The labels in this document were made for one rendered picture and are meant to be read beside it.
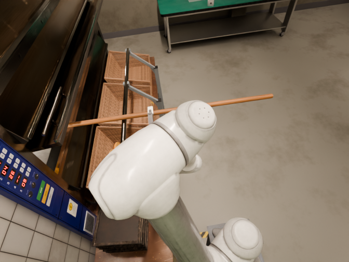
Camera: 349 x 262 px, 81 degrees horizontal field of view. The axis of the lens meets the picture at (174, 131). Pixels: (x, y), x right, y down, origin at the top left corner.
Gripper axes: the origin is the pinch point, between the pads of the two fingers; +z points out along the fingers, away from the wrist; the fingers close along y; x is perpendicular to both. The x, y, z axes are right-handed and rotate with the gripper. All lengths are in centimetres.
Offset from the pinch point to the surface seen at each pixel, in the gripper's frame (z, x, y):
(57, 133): -22, -41, -20
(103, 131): 33, -49, 45
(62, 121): -14.6, -40.9, -20.2
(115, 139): 32, -42, 58
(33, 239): -60, -55, 4
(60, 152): -13, -55, 5
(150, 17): 369, -1, 95
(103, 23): 366, -100, 92
